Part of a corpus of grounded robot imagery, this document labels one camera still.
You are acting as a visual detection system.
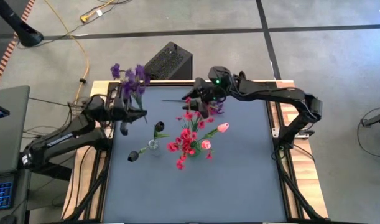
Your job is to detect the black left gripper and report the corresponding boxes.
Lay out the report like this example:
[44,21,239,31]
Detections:
[105,92,148,136]

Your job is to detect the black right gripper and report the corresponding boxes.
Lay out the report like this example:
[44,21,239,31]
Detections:
[182,65,236,119]

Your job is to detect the red artificial flower bunch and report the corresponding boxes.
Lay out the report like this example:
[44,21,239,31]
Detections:
[175,96,215,131]
[167,129,214,171]

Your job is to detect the black artificial tulip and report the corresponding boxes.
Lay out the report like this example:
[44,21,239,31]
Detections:
[151,120,171,147]
[127,144,155,162]

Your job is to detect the clear ribbed glass vase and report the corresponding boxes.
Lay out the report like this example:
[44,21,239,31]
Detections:
[147,139,162,156]

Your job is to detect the pink artificial tulip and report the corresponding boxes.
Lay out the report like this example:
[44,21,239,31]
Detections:
[195,122,230,147]

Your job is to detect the green patterned glass vase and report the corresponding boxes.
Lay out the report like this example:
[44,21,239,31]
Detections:
[188,141,203,158]

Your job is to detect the black perforated box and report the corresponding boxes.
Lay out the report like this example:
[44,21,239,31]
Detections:
[144,41,193,81]

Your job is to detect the blue-grey table mat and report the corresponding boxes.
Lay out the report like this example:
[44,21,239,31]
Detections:
[101,85,287,223]

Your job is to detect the black stand pole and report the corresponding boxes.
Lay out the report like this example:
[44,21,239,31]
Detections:
[0,0,44,47]

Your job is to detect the hazard striped floor mat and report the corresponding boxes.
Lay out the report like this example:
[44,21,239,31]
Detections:
[0,0,37,91]

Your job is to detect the laptop with blue backlit keyboard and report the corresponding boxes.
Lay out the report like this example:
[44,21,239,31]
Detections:
[0,169,32,224]

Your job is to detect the grey stand leg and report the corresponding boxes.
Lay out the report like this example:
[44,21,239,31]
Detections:
[360,108,380,130]

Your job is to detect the yellow floor cable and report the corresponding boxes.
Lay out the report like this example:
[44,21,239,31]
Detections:
[43,0,91,94]

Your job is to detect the black aluminium table frame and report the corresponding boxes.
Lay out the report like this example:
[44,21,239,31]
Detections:
[62,80,329,224]

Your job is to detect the yellow cord with plug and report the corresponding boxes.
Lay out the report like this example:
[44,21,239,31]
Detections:
[80,0,116,24]

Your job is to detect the black floor cable loop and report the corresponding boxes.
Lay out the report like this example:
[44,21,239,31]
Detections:
[356,105,380,158]

